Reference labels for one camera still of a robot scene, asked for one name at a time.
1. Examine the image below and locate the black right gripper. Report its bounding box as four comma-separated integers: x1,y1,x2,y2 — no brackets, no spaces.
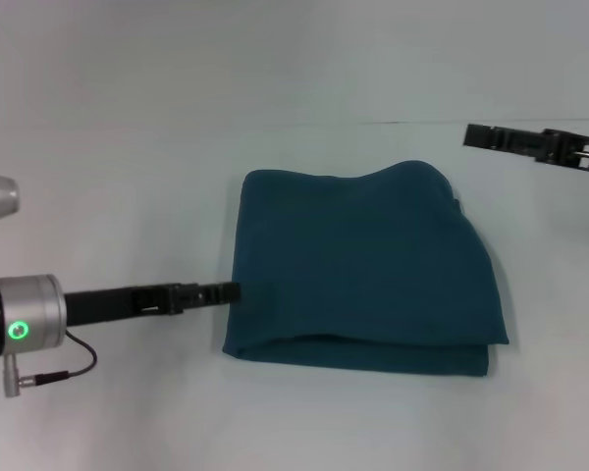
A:
462,124,589,177

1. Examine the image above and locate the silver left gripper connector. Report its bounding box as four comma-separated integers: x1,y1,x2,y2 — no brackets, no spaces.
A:
3,354,39,398

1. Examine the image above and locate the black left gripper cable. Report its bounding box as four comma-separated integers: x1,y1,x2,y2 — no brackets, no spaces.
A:
34,330,99,384

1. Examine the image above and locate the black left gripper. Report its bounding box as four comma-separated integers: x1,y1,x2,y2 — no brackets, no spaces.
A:
63,280,242,329

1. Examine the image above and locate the blue-green t-shirt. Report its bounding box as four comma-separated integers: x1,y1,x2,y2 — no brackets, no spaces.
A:
221,159,511,379

